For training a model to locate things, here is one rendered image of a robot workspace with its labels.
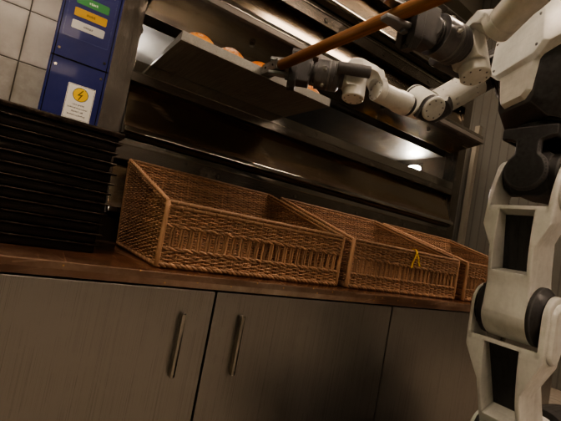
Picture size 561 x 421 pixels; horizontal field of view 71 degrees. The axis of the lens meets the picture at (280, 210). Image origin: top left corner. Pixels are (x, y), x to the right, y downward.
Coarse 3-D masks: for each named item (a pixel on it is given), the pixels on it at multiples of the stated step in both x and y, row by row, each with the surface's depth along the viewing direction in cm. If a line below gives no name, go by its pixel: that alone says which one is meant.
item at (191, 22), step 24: (168, 0) 127; (192, 0) 126; (216, 0) 128; (192, 24) 137; (216, 24) 136; (240, 24) 136; (264, 24) 138; (240, 48) 149; (264, 48) 148; (288, 48) 147; (288, 72) 162; (336, 96) 177; (384, 120) 197; (408, 120) 195; (432, 144) 220; (456, 144) 217; (480, 144) 215
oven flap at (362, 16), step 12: (324, 0) 166; (336, 0) 167; (348, 0) 177; (360, 0) 183; (336, 12) 171; (348, 12) 171; (360, 12) 180; (372, 12) 187; (372, 36) 185; (384, 36) 185; (396, 36) 193; (396, 48) 192; (420, 60) 201; (432, 72) 209
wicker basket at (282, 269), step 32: (128, 192) 118; (160, 192) 92; (224, 192) 143; (256, 192) 152; (128, 224) 112; (160, 224) 88; (192, 224) 90; (224, 224) 95; (256, 224) 99; (288, 224) 105; (320, 224) 126; (160, 256) 86; (192, 256) 90; (224, 256) 95; (256, 256) 100; (288, 256) 137; (320, 256) 123
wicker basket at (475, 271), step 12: (396, 228) 196; (420, 240) 172; (432, 240) 212; (444, 240) 218; (444, 252) 161; (456, 252) 216; (468, 252) 209; (480, 252) 204; (468, 264) 152; (480, 264) 157; (468, 276) 152; (480, 276) 157; (456, 288) 154; (468, 288) 206; (468, 300) 153
